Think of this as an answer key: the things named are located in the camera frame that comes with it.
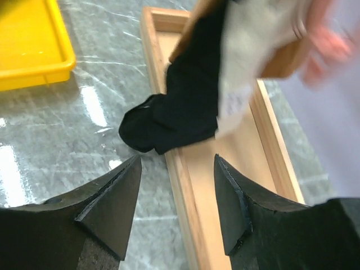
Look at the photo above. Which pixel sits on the yellow plastic tray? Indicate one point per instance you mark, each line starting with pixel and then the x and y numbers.
pixel 35 45

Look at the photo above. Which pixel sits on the pink round clip hanger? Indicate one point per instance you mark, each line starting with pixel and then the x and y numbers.
pixel 325 45

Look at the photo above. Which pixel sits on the brown underwear striped waistband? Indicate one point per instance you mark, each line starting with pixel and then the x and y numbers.
pixel 286 59

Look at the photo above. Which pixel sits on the black underwear beige waistband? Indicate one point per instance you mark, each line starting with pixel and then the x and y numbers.
pixel 208 85

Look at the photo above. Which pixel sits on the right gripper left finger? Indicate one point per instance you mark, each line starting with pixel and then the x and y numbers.
pixel 86 228

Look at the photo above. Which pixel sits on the wooden hanging rack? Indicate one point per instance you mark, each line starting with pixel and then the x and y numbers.
pixel 256 148

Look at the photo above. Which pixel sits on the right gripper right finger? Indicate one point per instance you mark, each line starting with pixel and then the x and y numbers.
pixel 263 230

